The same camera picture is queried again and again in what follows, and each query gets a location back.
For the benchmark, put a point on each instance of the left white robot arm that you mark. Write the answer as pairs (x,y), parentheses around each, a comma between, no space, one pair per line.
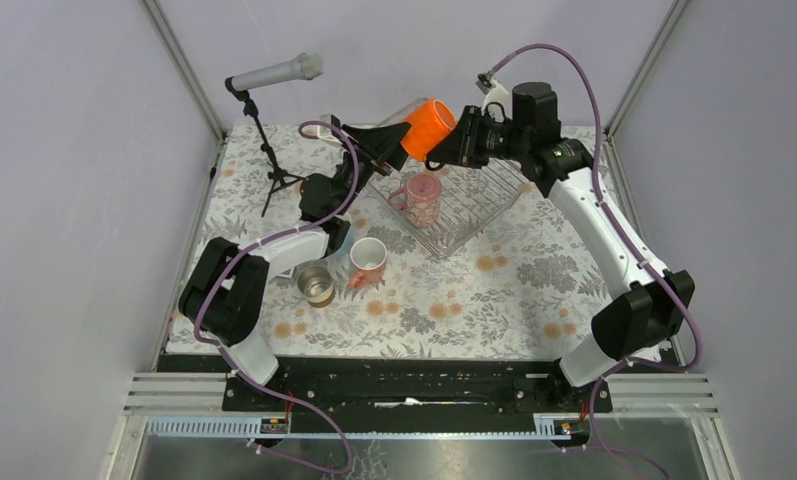
(223,296)

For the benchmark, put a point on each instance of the orange mug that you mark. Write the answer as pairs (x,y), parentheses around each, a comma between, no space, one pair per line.
(430,123)

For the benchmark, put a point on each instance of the cream brown-banded cup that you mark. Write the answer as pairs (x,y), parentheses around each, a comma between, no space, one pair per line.
(316,285)

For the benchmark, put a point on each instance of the wire dish rack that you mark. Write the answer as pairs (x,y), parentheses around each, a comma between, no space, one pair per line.
(471,199)

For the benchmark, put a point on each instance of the pink floral mug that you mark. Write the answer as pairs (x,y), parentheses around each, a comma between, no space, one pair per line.
(419,198)

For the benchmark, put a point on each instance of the black microphone tripod stand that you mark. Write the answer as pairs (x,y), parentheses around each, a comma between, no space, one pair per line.
(280,178)

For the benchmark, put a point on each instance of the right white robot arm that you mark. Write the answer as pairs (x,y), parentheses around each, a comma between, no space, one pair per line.
(648,298)

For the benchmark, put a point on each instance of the grey microphone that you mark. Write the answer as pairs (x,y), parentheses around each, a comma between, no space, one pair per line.
(306,66)

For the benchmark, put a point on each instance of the pink textured mug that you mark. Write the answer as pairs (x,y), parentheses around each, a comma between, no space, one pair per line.
(368,257)

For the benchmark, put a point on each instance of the floral table mat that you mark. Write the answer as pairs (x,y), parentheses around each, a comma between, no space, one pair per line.
(525,287)

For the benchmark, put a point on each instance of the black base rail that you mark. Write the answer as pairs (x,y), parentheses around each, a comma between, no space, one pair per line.
(414,396)

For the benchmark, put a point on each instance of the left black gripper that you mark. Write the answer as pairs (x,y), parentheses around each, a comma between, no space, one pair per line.
(381,145)

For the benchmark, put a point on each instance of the light blue mug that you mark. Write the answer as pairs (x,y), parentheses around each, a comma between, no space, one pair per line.
(347,243)

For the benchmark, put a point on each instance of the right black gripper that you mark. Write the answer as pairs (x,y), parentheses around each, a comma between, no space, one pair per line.
(462,146)

